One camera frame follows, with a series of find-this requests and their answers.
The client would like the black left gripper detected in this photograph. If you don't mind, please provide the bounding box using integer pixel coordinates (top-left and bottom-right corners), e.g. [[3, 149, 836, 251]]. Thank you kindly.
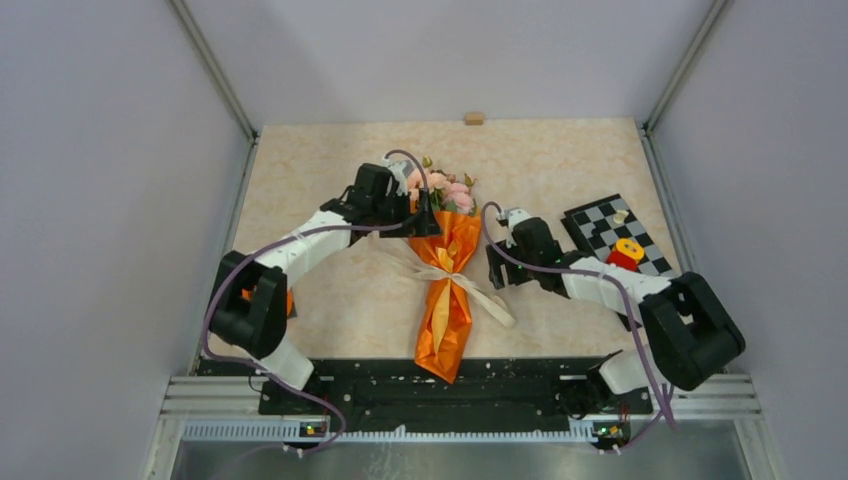
[[370, 187, 440, 238]]

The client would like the pink brown rose stem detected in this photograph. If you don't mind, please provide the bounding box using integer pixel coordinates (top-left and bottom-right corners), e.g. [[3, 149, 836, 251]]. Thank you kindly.
[[406, 155, 450, 202]]

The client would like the cream printed ribbon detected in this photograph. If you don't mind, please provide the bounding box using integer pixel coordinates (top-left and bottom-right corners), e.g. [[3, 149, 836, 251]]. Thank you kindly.
[[368, 237, 517, 328]]

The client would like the orange yellow wrapping paper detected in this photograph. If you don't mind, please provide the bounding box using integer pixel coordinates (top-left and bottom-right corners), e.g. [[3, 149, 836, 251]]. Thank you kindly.
[[408, 211, 482, 384]]

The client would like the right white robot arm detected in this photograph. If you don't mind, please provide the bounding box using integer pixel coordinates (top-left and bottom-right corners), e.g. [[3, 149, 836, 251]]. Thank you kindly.
[[486, 209, 747, 412]]

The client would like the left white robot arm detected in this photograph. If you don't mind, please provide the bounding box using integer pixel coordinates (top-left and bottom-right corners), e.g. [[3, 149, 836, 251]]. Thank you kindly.
[[204, 158, 441, 414]]

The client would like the black silver chessboard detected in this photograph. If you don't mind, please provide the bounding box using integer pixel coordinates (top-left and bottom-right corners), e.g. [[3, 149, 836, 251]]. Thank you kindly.
[[560, 193, 681, 333]]

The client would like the red oval toy block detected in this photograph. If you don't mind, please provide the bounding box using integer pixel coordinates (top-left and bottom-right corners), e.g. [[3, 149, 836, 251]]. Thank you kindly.
[[606, 251, 640, 272]]

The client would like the small wooden block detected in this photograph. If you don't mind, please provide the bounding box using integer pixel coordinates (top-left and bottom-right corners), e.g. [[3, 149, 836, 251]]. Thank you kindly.
[[463, 112, 486, 126]]

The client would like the white chess knight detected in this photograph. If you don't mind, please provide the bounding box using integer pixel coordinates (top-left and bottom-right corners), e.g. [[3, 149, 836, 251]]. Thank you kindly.
[[612, 210, 630, 225]]

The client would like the yellow traffic light toy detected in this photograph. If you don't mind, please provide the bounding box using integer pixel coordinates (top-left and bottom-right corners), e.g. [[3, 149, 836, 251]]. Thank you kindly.
[[614, 238, 645, 263]]

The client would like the orange tape measure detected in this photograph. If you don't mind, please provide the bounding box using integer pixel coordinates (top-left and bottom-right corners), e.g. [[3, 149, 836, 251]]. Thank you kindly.
[[239, 288, 297, 320]]

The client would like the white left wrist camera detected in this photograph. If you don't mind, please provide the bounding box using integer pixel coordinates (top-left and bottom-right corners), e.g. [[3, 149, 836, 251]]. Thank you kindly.
[[382, 158, 415, 197]]

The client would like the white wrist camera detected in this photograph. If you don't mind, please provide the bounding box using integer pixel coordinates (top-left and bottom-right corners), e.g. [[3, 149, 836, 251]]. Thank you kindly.
[[496, 207, 532, 231], [382, 158, 415, 197]]

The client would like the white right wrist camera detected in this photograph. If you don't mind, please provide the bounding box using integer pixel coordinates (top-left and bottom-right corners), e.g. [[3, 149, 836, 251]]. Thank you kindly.
[[496, 207, 532, 231]]

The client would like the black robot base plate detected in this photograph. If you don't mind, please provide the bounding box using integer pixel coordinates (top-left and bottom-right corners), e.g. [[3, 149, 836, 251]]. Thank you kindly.
[[258, 356, 723, 435]]

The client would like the aluminium frame rail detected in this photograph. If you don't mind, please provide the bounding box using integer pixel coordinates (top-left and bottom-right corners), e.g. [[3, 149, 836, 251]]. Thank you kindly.
[[142, 374, 763, 480]]

